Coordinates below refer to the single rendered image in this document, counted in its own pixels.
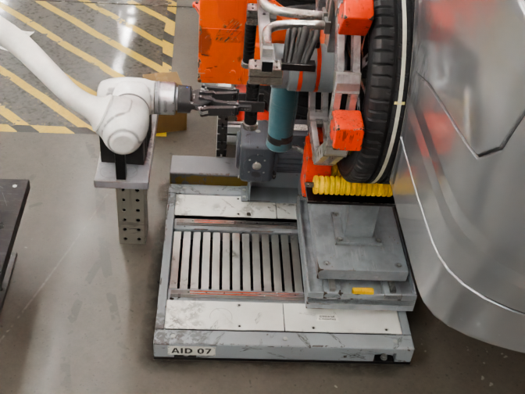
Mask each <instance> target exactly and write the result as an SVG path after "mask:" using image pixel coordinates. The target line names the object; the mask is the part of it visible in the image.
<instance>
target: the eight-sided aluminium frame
mask: <svg viewBox="0 0 525 394"><path fill-rule="evenodd" d="M326 2H327V0H316V11H322V8H323V7H326ZM340 4H341V0H334V9H335V17H336V20H335V57H334V80H333V89H332V91H333V92H332V98H331V103H330V112H329V110H328V97H329V93H327V92H321V109H316V93H315V92H311V91H309V109H308V113H307V124H308V129H309V137H310V142H311V148H312V161H313V164H314V165H320V166H333V165H336V163H337V162H338V161H340V160H341V159H343V158H344V157H346V156H347V154H348V151H343V150H333V148H332V143H331V139H330V132H329V129H330V122H331V116H332V111H333V110H334V109H340V104H341V96H342V94H348V98H347V102H346V107H345V110H355V107H356V103H357V98H358V95H359V91H360V83H361V73H360V50H361V36H359V35H351V69H350V70H344V62H345V35H344V34H338V9H339V6H340ZM318 127H322V132H323V144H322V145H321V146H320V142H319V137H318V131H317V128H318Z"/></svg>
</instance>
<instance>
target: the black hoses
mask: <svg viewBox="0 0 525 394"><path fill-rule="evenodd" d="M295 40H296V41H295ZM315 48H320V32H319V31H318V30H310V29H309V28H308V27H307V26H304V27H299V28H298V29H297V28H295V27H293V28H292V29H290V28H289V29H287V31H286V35H285V41H284V54H283V59H281V60H280V69H281V70H290V71H306V72H315V71H316V61H315V60H310V59H311V57H312V55H313V52H314V49H315Z"/></svg>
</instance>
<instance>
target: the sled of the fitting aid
mask: <svg viewBox="0 0 525 394"><path fill-rule="evenodd" d="M392 209H393V212H394V215H395V221H396V224H397V228H398V233H399V237H400V240H401V244H402V248H403V252H404V255H405V261H406V264H407V267H408V271H409V273H408V277H407V279H406V281H373V280H346V279H319V278H317V277H316V266H315V260H314V253H313V240H312V234H311V227H310V221H309V208H308V203H307V200H306V198H303V197H302V195H298V198H297V204H296V217H297V225H298V240H299V248H300V256H301V264H302V278H303V286H304V294H305V308H306V309H336V310H394V311H413V308H414V306H415V302H416V298H417V294H416V288H415V285H414V281H413V276H412V273H411V270H410V266H409V261H408V257H407V255H406V251H405V246H404V242H403V239H402V234H401V231H400V227H399V224H398V218H397V215H396V212H395V207H394V206H392Z"/></svg>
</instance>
